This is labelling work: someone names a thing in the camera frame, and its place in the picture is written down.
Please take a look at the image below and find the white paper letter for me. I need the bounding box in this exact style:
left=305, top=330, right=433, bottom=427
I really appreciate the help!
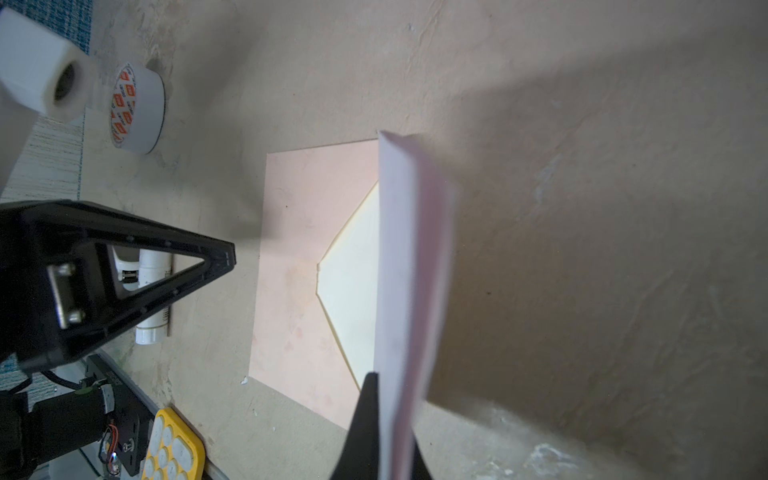
left=374, top=131, right=459, bottom=479

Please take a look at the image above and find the yellow calculator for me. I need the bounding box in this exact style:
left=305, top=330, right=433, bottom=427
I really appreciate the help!
left=139, top=407, right=206, bottom=480

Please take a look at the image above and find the white tape roll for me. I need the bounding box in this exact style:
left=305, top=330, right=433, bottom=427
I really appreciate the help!
left=110, top=63, right=165, bottom=154

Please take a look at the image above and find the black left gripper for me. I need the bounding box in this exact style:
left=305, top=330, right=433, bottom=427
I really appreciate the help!
left=1, top=200, right=236, bottom=374

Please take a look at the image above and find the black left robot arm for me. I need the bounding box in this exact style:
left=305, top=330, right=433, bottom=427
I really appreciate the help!
left=1, top=200, right=236, bottom=479

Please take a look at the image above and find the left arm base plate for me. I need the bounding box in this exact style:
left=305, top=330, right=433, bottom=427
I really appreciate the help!
left=86, top=354, right=155, bottom=478

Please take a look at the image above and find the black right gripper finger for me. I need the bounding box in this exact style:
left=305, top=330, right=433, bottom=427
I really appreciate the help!
left=330, top=372, right=380, bottom=479

